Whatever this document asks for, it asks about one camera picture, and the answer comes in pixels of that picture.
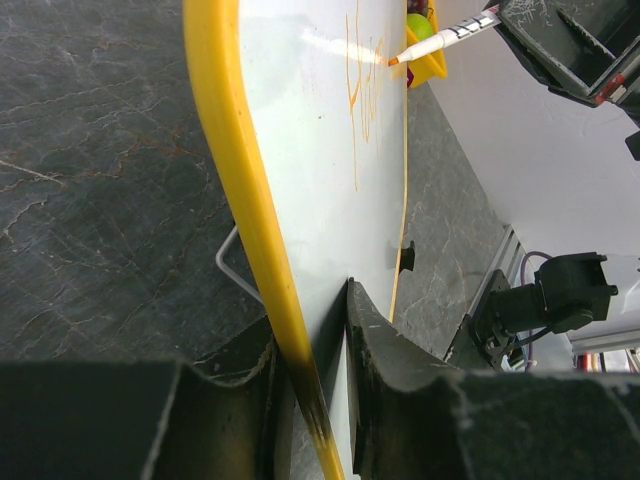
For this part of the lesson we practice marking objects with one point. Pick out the yellow plastic fruit tray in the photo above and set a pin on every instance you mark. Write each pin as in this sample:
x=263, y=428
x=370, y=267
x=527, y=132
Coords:
x=430, y=66

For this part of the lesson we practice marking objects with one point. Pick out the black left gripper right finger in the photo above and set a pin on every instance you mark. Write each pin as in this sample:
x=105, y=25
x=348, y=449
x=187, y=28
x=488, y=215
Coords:
x=413, y=416

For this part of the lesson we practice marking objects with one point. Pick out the yellow framed whiteboard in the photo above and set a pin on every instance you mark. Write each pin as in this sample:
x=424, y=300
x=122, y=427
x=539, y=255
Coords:
x=307, y=125

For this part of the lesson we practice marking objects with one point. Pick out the white marker pen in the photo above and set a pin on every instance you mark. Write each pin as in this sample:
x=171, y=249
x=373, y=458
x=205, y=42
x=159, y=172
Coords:
x=442, y=37

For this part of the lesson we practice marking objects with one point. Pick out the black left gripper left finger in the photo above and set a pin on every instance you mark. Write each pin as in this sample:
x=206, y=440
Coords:
x=227, y=416

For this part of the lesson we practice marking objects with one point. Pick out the dark purple grape bunch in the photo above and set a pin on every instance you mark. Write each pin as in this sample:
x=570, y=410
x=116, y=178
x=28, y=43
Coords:
x=421, y=7

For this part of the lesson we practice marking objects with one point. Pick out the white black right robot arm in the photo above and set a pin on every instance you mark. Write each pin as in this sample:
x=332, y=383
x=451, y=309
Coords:
x=568, y=292

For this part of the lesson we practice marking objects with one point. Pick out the aluminium frame rail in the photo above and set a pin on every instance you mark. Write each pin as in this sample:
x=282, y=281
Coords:
x=508, y=259

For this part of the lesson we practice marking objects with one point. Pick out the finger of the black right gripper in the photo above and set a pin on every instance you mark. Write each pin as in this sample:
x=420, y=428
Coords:
x=586, y=51

